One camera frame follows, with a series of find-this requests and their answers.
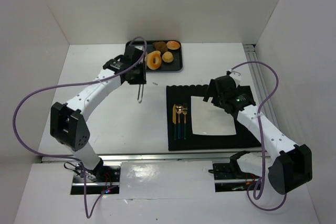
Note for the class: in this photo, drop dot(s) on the gold knife teal handle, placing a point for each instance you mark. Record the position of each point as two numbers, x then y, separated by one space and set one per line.
174 121

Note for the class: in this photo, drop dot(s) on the aluminium rail frame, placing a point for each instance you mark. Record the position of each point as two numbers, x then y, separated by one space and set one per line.
121 128

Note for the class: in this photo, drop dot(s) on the silver metal tongs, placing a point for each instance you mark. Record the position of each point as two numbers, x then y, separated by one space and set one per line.
140 93

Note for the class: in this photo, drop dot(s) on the white square plate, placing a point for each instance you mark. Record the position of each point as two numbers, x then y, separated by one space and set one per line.
208 119

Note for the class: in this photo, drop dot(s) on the black placemat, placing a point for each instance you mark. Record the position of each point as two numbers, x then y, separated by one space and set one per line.
181 94

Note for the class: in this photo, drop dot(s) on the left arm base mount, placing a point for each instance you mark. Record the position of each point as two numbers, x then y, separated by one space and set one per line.
108 182

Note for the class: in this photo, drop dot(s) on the gold fork teal handle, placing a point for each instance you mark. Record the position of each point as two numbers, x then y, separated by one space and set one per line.
184 111

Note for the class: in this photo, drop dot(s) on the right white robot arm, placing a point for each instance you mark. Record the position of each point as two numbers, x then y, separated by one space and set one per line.
290 164

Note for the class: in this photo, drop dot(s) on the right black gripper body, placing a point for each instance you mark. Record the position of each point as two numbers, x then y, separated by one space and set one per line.
212 91

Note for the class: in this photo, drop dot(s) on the dark brown chocolate bread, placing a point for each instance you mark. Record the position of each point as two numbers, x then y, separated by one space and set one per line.
160 46

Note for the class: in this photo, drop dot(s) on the small round tan bun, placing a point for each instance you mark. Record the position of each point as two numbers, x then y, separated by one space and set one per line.
168 57

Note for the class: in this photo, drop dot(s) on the round bun with white top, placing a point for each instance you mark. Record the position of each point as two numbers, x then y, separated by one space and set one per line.
173 45

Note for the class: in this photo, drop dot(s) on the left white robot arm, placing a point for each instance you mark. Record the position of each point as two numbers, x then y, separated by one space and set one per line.
68 121

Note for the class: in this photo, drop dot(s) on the tan ring donut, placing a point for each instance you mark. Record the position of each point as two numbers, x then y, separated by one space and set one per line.
153 60

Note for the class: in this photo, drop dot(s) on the gold spoon teal handle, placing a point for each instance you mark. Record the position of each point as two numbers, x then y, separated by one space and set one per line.
179 110

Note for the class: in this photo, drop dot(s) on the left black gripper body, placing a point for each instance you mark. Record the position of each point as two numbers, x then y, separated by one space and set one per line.
140 77

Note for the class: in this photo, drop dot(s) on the black serving tray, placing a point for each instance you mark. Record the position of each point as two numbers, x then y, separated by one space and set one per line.
175 66

